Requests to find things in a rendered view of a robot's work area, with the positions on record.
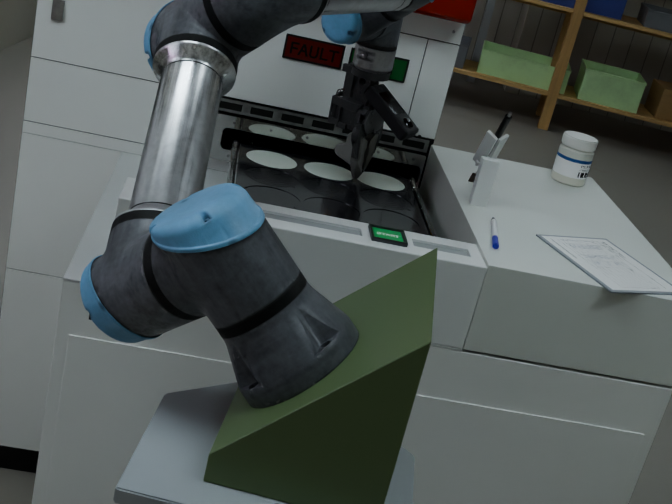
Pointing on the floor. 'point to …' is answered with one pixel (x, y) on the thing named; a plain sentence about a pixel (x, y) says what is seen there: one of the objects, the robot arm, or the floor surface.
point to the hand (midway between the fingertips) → (359, 173)
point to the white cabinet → (461, 433)
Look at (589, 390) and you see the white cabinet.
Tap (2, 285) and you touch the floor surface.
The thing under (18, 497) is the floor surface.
